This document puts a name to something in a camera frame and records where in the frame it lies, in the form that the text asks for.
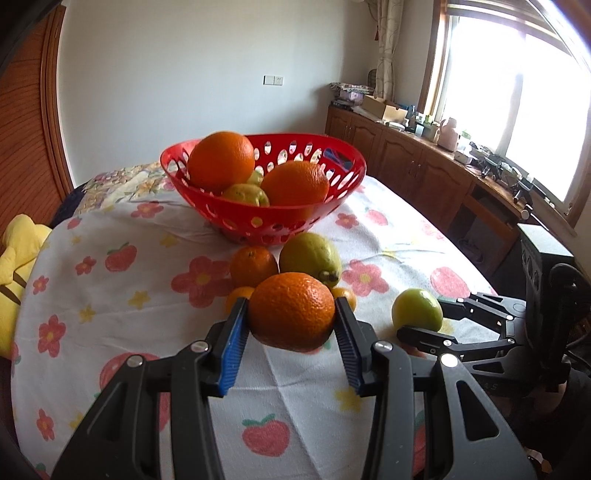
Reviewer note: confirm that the green lime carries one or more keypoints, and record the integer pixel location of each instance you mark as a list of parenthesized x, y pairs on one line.
[(415, 308)]

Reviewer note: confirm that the patterned beige curtain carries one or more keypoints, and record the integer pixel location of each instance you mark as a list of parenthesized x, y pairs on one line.
[(388, 46)]

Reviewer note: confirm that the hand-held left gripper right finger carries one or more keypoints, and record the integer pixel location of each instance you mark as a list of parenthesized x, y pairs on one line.
[(349, 353)]

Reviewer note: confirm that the long wooden cabinet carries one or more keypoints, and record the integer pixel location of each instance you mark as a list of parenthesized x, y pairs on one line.
[(406, 157)]

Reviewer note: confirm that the red perforated plastic basket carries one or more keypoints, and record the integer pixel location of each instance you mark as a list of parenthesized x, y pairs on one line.
[(300, 213)]

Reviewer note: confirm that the black device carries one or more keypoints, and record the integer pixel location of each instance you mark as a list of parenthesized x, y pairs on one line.
[(521, 189)]

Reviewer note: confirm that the navy blue blanket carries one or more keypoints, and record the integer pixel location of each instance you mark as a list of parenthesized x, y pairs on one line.
[(69, 203)]

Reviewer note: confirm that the large orange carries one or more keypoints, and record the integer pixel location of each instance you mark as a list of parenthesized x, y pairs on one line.
[(221, 159), (295, 182)]

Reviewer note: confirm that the white floral strawberry tablecloth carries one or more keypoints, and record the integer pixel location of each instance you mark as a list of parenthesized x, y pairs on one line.
[(138, 323)]

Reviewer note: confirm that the wooden wardrobe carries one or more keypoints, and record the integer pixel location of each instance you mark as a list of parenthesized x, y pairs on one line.
[(32, 115)]

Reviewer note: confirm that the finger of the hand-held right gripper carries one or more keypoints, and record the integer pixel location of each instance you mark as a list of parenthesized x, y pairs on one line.
[(425, 340), (475, 308)]

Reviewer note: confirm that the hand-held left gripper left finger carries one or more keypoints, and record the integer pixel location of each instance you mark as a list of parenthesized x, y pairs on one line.
[(231, 353)]

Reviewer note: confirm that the stack of floral boxes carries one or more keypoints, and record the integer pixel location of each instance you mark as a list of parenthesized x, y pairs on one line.
[(351, 92)]

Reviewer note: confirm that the yellow plush toy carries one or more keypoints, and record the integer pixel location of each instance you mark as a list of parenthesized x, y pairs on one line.
[(18, 258)]

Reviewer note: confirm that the small mandarin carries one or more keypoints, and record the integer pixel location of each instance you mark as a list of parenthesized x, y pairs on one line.
[(347, 299), (236, 300)]

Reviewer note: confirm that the white wall socket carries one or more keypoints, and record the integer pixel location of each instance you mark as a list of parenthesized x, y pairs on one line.
[(274, 80)]

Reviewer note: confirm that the medium orange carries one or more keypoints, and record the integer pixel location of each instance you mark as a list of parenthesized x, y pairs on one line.
[(293, 311)]

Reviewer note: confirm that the floral bedsheet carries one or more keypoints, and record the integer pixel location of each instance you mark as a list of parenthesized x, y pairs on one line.
[(120, 182)]

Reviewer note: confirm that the open cardboard box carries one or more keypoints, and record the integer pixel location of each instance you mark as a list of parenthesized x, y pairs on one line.
[(385, 110)]

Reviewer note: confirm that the green lemon on table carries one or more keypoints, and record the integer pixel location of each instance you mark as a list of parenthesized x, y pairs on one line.
[(309, 256)]

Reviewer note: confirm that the small white box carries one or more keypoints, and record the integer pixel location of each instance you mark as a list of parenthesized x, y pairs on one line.
[(464, 157)]

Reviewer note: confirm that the wooden framed window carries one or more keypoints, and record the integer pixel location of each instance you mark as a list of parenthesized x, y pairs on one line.
[(508, 92)]

